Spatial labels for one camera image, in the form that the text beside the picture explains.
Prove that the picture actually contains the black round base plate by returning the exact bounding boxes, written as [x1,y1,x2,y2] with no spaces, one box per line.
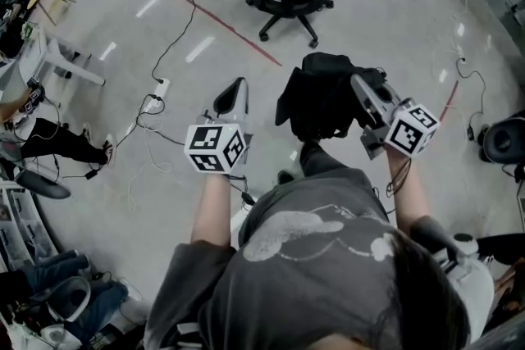
[13,169,72,201]

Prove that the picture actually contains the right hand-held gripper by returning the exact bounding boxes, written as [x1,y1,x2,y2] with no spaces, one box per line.
[349,73,441,161]

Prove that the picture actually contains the long red floor tape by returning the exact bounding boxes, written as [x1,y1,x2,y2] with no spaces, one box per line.
[180,0,284,68]

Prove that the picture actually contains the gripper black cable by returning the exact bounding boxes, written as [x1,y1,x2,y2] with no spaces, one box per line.
[226,173,258,213]
[384,156,413,198]

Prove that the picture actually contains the short red floor tape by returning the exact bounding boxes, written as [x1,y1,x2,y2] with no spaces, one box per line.
[440,80,460,120]

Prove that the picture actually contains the white plastic table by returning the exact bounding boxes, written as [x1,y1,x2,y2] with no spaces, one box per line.
[18,27,107,88]

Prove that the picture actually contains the black round speaker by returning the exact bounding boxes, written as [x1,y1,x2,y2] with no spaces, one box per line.
[481,110,525,166]

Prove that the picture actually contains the person's dark trouser leg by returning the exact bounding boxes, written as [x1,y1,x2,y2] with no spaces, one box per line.
[298,139,350,179]

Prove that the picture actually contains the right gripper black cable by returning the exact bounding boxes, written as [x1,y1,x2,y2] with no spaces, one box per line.
[384,156,413,198]

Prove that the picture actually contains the long black floor cable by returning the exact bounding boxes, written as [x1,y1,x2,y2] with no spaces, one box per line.
[150,0,225,84]

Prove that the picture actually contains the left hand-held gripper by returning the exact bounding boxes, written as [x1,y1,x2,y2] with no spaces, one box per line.
[184,76,253,176]

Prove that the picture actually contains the white storage shelf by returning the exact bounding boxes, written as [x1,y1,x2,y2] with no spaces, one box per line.
[0,179,59,274]

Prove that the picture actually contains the person's grey printed t-shirt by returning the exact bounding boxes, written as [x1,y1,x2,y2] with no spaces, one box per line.
[143,167,471,350]

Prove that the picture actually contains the white rounded machine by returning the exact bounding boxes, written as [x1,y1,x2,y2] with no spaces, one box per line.
[433,232,496,341]

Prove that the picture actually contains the person's left forearm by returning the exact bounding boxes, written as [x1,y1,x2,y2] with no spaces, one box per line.
[189,173,244,248]

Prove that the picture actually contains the black clothing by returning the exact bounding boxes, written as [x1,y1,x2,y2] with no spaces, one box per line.
[275,52,395,143]

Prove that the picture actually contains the white ring-shaped chair back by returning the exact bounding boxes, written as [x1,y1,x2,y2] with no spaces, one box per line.
[43,275,92,325]

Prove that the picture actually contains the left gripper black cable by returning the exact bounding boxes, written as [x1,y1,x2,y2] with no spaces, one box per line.
[226,173,258,213]

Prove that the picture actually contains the thin black cable with adapter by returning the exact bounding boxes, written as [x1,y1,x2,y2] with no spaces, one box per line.
[455,56,489,143]

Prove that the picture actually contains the person's right forearm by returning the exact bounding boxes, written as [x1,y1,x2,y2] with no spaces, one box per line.
[385,151,432,231]

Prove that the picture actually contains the white power strip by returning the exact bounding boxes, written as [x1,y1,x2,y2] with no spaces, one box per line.
[140,77,170,112]

